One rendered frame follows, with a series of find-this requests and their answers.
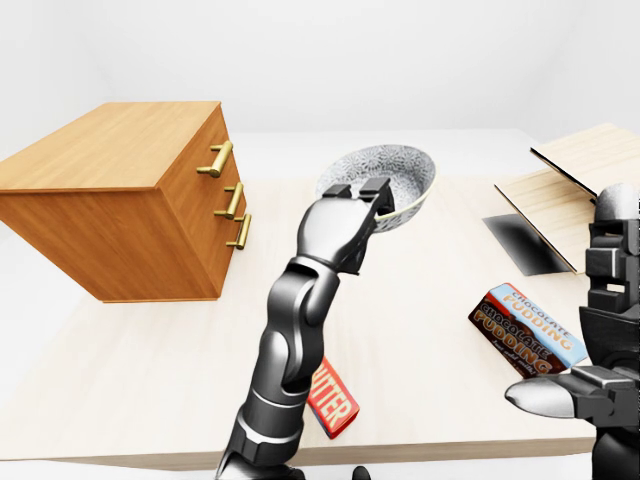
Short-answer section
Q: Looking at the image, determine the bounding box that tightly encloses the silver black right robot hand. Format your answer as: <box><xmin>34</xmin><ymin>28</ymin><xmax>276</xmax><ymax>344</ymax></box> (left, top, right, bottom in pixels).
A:
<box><xmin>504</xmin><ymin>182</ymin><xmax>640</xmax><ymax>427</ymax></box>

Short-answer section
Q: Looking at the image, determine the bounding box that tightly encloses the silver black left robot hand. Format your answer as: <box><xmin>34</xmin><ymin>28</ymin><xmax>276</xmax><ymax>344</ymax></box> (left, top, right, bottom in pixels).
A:
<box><xmin>297</xmin><ymin>177</ymin><xmax>397</xmax><ymax>277</ymax></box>

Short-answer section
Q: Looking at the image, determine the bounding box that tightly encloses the patterned black and white bowl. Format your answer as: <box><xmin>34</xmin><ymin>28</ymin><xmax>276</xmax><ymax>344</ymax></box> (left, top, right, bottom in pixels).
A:
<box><xmin>314</xmin><ymin>143</ymin><xmax>439</xmax><ymax>235</ymax></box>

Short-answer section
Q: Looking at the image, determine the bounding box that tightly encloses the wooden cabinet drawer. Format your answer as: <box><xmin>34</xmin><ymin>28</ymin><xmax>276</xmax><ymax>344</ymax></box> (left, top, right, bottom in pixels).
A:
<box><xmin>177</xmin><ymin>140</ymin><xmax>241</xmax><ymax>264</ymax></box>
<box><xmin>197</xmin><ymin>178</ymin><xmax>250</xmax><ymax>300</ymax></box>
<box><xmin>157</xmin><ymin>102</ymin><xmax>232</xmax><ymax>227</ymax></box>

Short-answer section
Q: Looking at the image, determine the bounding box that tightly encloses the wooden cabinet with drawers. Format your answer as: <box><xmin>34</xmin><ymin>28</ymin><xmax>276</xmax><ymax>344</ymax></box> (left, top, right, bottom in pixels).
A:
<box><xmin>0</xmin><ymin>101</ymin><xmax>253</xmax><ymax>304</ymax></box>

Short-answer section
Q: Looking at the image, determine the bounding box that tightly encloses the chocolate pudding box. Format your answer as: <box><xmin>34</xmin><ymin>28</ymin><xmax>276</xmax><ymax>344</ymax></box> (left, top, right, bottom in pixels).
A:
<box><xmin>468</xmin><ymin>282</ymin><xmax>589</xmax><ymax>378</ymax></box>

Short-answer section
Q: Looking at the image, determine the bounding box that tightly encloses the red butter box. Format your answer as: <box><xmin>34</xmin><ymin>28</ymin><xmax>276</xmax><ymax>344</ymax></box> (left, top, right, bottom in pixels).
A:
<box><xmin>305</xmin><ymin>355</ymin><xmax>361</xmax><ymax>441</ymax></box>

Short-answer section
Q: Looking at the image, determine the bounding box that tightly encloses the brass drawer handle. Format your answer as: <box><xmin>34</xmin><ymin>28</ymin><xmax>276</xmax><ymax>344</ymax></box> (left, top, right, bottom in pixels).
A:
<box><xmin>213</xmin><ymin>181</ymin><xmax>245</xmax><ymax>221</ymax></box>
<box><xmin>196</xmin><ymin>140</ymin><xmax>234</xmax><ymax>179</ymax></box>
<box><xmin>225</xmin><ymin>213</ymin><xmax>253</xmax><ymax>251</ymax></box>

